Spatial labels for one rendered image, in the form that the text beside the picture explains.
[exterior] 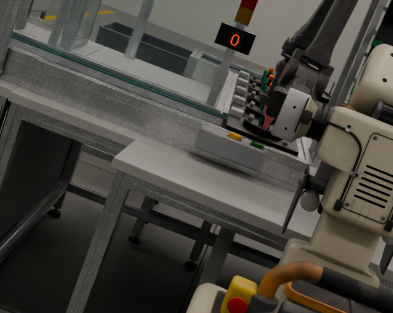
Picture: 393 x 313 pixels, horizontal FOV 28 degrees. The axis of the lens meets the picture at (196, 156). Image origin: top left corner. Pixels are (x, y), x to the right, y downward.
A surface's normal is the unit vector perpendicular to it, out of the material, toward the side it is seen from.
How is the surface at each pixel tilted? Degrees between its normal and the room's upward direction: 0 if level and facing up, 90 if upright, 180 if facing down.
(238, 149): 90
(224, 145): 90
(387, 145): 82
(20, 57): 90
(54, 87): 90
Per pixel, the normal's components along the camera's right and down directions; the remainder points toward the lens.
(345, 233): -0.10, 0.07
